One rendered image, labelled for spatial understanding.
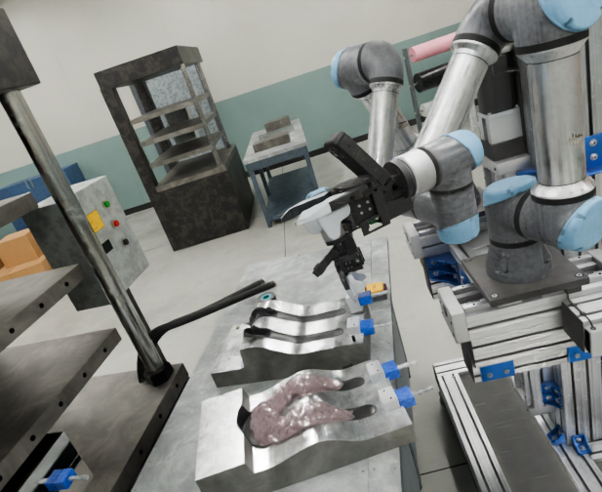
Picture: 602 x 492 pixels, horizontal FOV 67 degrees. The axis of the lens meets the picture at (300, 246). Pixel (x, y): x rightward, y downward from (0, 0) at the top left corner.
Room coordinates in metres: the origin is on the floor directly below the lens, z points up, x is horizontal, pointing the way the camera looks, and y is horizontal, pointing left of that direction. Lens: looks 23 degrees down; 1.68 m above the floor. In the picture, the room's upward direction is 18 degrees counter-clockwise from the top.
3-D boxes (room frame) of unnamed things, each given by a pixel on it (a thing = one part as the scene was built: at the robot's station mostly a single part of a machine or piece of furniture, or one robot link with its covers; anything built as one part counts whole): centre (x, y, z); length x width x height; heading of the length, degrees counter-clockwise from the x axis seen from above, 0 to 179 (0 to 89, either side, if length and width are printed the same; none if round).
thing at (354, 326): (1.13, -0.12, 0.89); 0.13 x 0.05 x 0.05; 74
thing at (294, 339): (1.25, 0.11, 0.92); 0.35 x 0.16 x 0.09; 74
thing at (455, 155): (0.75, -0.29, 1.43); 0.11 x 0.08 x 0.09; 108
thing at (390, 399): (0.86, -0.13, 0.85); 0.13 x 0.05 x 0.05; 91
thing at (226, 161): (5.84, 0.91, 1.03); 1.54 x 0.94 x 2.06; 175
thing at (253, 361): (1.27, 0.12, 0.87); 0.50 x 0.26 x 0.14; 74
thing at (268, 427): (0.91, 0.14, 0.90); 0.26 x 0.18 x 0.08; 91
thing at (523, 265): (0.96, -0.50, 1.09); 0.15 x 0.15 x 0.10
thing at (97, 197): (1.67, 0.74, 0.73); 0.30 x 0.22 x 1.47; 164
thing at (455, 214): (0.77, -0.28, 1.33); 0.11 x 0.08 x 0.11; 18
